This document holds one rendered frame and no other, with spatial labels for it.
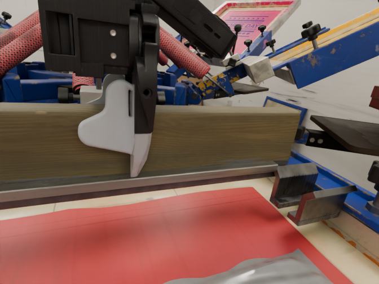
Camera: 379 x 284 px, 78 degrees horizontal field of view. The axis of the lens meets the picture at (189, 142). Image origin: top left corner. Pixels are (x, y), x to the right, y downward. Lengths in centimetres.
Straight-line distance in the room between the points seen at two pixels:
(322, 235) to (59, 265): 31
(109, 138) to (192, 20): 12
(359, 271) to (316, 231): 6
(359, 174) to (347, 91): 72
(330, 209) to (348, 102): 215
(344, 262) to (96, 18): 35
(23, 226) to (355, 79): 240
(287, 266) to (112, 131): 23
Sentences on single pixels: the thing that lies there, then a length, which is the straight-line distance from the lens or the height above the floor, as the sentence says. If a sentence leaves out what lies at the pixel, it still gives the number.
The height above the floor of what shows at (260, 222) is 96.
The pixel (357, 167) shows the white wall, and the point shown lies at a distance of 245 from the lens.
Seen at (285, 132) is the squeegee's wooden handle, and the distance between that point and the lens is 32.
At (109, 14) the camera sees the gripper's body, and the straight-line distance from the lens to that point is 20.
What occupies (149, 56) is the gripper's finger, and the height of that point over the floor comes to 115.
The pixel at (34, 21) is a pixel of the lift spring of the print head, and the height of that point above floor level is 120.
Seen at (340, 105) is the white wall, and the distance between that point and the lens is 251.
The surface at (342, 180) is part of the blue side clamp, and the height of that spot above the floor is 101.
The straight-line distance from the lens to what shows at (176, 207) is 35.
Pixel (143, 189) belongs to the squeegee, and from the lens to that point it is 28.
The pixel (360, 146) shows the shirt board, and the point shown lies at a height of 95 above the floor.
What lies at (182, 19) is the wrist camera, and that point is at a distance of 22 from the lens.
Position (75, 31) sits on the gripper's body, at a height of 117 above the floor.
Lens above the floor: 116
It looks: 21 degrees down
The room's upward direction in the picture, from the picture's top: 6 degrees clockwise
